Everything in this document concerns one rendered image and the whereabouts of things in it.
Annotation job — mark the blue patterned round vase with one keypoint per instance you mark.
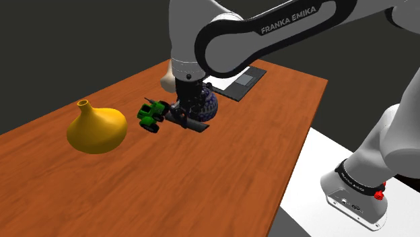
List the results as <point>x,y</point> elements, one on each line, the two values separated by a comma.
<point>210,106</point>

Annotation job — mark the black laptop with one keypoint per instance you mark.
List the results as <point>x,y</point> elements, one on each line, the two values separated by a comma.
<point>244,85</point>

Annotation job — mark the yellow vase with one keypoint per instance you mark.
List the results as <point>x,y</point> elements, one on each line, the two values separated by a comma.
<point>98,131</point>

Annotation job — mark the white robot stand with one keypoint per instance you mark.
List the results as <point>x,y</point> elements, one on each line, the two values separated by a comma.
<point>308,197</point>

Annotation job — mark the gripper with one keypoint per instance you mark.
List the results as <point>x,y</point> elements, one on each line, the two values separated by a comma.
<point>187,93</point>

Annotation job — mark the cream vase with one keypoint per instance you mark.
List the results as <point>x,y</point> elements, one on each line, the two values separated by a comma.
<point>167,82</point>

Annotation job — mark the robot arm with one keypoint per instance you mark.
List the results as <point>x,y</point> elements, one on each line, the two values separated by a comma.
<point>229,49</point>

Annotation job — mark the green toy tractor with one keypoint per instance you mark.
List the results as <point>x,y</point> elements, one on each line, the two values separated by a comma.
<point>149,115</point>

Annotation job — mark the brown wooden table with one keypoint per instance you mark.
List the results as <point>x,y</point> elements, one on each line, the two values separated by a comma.
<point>197,180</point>

